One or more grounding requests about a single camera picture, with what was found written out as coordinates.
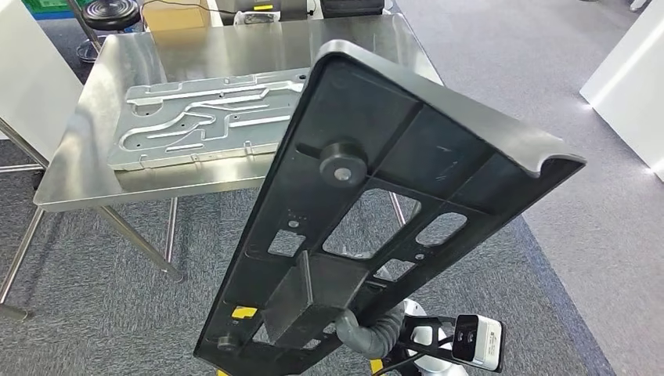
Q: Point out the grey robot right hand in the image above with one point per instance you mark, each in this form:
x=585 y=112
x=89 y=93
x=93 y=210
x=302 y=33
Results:
x=348 y=328

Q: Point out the black round stool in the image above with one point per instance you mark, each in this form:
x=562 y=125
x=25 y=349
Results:
x=111 y=13

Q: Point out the green plastic crate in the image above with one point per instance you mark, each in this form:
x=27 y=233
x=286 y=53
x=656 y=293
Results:
x=52 y=5

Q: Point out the steel frame table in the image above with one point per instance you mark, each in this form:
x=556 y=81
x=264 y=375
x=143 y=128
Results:
x=23 y=251

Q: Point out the black plastic frame part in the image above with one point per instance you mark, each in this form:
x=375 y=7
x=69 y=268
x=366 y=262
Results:
x=363 y=104

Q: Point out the stainless steel workbench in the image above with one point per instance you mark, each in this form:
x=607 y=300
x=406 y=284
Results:
x=233 y=52

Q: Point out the grey stamped metal plate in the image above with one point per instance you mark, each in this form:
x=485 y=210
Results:
x=207 y=124

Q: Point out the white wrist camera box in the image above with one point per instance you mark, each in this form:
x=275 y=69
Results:
x=485 y=342

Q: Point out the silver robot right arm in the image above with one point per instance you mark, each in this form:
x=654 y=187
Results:
x=381 y=332

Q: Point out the white panel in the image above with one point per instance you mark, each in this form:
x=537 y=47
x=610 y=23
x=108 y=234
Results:
x=31 y=78

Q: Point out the white plastic bag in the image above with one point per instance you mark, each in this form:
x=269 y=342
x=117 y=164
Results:
x=257 y=18

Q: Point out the black bag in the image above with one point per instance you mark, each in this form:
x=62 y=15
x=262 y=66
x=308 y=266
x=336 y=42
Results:
x=352 y=8

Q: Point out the brown cardboard box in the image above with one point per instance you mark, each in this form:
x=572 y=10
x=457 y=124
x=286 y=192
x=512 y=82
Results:
x=176 y=15

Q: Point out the white display plinth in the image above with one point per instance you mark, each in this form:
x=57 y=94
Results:
x=633 y=88

